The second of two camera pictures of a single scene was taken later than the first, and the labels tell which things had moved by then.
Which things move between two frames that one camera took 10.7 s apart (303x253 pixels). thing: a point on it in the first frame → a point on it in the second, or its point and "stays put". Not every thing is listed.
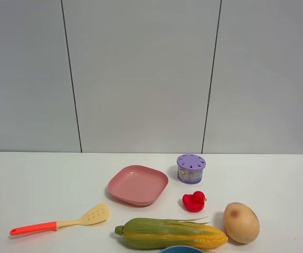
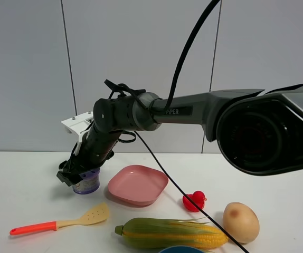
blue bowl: [181, 249] stays put
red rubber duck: [195, 202] stays put
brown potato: [240, 223] stays put
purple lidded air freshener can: [190, 168] → [90, 183]
